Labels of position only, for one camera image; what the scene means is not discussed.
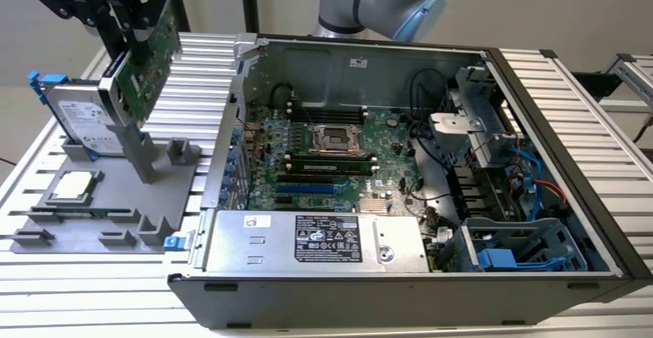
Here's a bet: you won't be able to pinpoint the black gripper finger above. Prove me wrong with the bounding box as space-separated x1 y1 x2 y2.
53 0 135 63
130 0 180 44

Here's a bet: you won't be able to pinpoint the green graphics card black cooler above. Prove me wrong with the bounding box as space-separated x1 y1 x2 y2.
98 8 180 125

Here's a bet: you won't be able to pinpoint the black metal stand pole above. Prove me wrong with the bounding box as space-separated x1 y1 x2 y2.
239 0 260 35
167 0 192 33

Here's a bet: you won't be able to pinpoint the hard disk in blue carrier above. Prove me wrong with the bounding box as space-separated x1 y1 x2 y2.
24 70 127 161

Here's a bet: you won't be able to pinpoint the silver CPU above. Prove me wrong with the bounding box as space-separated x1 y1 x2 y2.
49 171 98 200

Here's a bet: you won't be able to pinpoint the grey plastic parts rack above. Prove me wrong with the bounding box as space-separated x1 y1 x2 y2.
9 119 214 255

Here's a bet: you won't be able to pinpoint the CPU socket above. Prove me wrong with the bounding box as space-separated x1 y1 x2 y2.
305 123 365 158

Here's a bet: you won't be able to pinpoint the green RAM stick with label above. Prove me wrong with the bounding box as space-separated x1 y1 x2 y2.
289 161 377 174

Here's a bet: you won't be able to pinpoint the blue expansion slot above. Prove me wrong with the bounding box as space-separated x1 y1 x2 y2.
278 184 335 196

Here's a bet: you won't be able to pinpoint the green motherboard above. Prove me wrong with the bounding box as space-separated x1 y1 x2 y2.
239 106 426 216

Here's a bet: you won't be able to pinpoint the grey power supply unit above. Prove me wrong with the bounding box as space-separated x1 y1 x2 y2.
202 210 430 274

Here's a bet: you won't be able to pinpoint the grey metal optical drive bay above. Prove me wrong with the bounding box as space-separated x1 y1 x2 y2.
446 65 526 169

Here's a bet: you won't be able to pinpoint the small silver heatsink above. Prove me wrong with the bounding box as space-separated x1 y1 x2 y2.
359 198 391 215

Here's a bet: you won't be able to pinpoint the open grey PC case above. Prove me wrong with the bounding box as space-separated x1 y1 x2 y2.
167 31 653 330

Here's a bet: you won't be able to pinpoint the grey metal disk bay cage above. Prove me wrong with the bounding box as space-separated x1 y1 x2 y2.
438 216 588 274

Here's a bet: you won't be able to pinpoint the empty blue disk carrier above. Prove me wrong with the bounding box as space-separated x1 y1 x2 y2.
477 248 570 274

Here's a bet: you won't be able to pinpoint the slatted aluminium side table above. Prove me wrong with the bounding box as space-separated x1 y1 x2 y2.
596 53 653 125

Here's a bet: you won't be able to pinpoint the silver metal bracket with hole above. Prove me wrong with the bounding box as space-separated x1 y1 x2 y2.
430 110 486 140

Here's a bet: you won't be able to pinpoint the red and yellow wires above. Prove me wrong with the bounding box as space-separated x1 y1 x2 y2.
538 179 569 206

